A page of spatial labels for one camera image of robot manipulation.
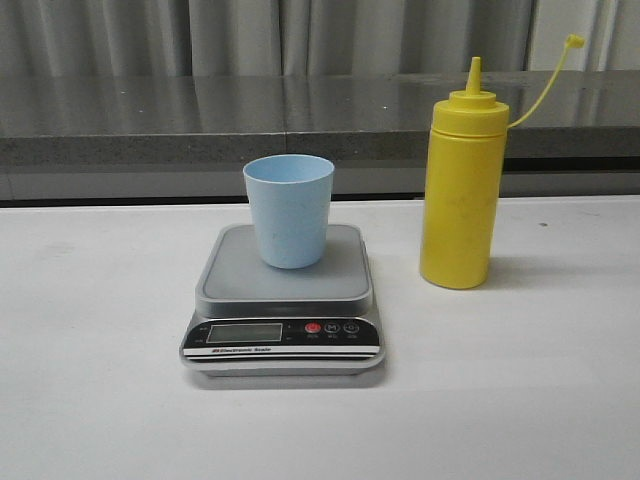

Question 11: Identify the silver electronic kitchen scale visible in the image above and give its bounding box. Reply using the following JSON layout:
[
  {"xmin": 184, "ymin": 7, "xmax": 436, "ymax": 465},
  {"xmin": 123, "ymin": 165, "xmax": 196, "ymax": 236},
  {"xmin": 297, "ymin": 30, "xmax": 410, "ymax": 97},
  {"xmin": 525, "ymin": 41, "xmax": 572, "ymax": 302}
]
[{"xmin": 179, "ymin": 224, "xmax": 386, "ymax": 378}]

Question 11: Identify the light blue plastic cup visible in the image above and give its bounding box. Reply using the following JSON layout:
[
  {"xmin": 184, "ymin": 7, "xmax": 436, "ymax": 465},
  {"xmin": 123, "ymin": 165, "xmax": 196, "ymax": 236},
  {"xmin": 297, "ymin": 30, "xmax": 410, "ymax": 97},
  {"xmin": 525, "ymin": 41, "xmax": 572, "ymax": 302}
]
[{"xmin": 243, "ymin": 154, "xmax": 335, "ymax": 269}]

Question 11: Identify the yellow squeeze bottle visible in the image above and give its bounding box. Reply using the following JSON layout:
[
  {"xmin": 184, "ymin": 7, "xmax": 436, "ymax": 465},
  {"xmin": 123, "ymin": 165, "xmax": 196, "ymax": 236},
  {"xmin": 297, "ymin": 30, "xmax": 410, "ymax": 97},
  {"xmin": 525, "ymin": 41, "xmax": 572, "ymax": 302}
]
[{"xmin": 419, "ymin": 34, "xmax": 586, "ymax": 290}]

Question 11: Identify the grey curtain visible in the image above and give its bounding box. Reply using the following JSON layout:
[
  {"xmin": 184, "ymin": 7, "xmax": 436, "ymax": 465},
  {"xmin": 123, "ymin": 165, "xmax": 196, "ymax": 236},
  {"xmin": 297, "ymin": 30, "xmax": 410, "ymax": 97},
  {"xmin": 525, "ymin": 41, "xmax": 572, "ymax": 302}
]
[{"xmin": 1, "ymin": 1, "xmax": 639, "ymax": 77}]

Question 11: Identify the grey stone counter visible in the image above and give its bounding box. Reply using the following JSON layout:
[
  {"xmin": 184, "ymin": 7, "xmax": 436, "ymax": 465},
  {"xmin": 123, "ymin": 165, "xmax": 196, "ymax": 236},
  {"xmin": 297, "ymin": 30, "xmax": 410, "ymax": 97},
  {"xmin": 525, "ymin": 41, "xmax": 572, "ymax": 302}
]
[{"xmin": 1, "ymin": 71, "xmax": 639, "ymax": 205}]

